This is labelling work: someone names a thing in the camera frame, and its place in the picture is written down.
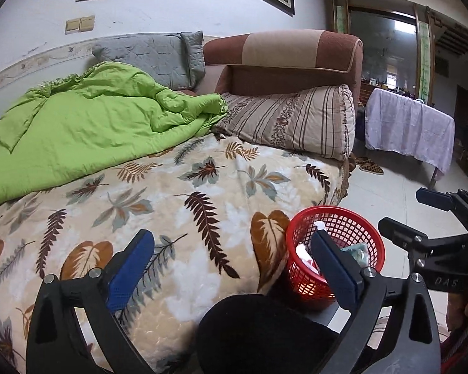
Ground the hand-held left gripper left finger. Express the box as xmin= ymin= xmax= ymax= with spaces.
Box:
xmin=25 ymin=229 xmax=157 ymax=374

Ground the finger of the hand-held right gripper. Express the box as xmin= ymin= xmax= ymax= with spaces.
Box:
xmin=415 ymin=187 xmax=468 ymax=223
xmin=378 ymin=216 xmax=468 ymax=266

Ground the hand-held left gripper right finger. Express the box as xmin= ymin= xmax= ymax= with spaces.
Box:
xmin=310 ymin=232 xmax=441 ymax=374

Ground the blue cartoon tissue pack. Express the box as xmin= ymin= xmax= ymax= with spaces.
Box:
xmin=341 ymin=242 xmax=369 ymax=267

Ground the red label wet wipe packet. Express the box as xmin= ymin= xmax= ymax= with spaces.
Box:
xmin=295 ymin=221 xmax=329 ymax=277

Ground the red plastic mesh basket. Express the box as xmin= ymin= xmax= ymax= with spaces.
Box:
xmin=285 ymin=206 xmax=386 ymax=301

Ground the person's right hand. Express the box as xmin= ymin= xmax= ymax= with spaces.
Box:
xmin=446 ymin=290 xmax=468 ymax=336

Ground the table with lilac cloth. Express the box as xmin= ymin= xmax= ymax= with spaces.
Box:
xmin=364 ymin=88 xmax=456 ymax=188

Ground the dark wooden door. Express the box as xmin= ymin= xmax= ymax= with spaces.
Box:
xmin=456 ymin=85 xmax=468 ymax=158

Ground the leaf print blanket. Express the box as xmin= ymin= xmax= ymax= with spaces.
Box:
xmin=0 ymin=132 xmax=353 ymax=374

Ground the person's black trouser knee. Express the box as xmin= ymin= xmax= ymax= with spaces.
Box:
xmin=195 ymin=294 xmax=338 ymax=374

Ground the striped beige pillow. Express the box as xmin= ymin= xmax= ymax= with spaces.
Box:
xmin=212 ymin=84 xmax=355 ymax=162

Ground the green quilt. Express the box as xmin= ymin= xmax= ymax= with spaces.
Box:
xmin=0 ymin=61 xmax=229 ymax=213

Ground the wooden framed glass partition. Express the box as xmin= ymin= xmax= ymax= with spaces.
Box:
xmin=329 ymin=0 xmax=433 ymax=104

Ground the grey quilted pillow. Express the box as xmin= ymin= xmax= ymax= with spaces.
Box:
xmin=91 ymin=30 xmax=207 ymax=90

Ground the wall switch plate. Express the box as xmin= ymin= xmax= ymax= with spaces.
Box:
xmin=64 ymin=15 xmax=96 ymax=35

